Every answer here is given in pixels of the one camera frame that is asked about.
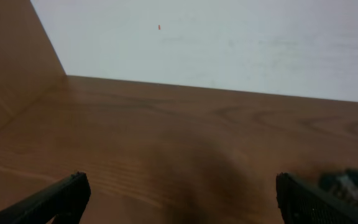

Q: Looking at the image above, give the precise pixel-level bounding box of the black plastic basket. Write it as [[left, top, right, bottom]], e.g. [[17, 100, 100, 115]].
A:
[[318, 169, 358, 208]]

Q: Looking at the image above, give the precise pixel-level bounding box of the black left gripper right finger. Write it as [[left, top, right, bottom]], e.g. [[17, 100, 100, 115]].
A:
[[276, 173, 358, 224]]

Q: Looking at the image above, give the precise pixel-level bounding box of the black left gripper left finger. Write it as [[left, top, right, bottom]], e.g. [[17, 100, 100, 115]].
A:
[[0, 172, 91, 224]]

